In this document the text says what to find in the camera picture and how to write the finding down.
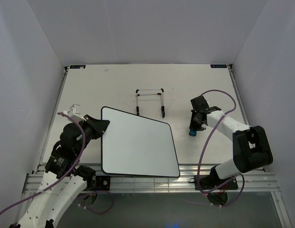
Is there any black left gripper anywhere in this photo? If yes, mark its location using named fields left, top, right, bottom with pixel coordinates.
left=76, top=114, right=110, bottom=154

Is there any blue bone-shaped whiteboard eraser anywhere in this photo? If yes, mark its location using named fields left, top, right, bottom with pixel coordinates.
left=189, top=130, right=197, bottom=137

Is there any white whiteboard black frame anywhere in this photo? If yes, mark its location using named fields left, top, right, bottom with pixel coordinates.
left=101, top=106, right=180, bottom=178

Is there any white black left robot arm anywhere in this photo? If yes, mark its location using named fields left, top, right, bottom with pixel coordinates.
left=10, top=113, right=110, bottom=228

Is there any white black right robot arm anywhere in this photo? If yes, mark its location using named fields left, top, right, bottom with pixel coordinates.
left=190, top=95, right=273, bottom=189

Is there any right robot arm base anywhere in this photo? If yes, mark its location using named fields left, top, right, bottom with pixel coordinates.
left=200, top=175, right=238, bottom=206

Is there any metal whiteboard stand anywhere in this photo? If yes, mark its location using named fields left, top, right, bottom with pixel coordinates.
left=135, top=88, right=166, bottom=118

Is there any blue label right corner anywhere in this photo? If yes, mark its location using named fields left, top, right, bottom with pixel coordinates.
left=210, top=64, right=227, bottom=68

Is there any blue label corner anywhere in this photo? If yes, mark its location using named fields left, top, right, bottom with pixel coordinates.
left=69, top=65, right=86, bottom=69
left=210, top=64, right=227, bottom=68

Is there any blue label left corner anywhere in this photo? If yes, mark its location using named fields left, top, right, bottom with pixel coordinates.
left=69, top=65, right=86, bottom=69

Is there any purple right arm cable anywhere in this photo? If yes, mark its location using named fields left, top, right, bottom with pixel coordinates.
left=197, top=89, right=245, bottom=207

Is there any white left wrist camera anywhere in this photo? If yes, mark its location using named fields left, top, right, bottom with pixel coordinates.
left=58, top=104, right=85, bottom=123

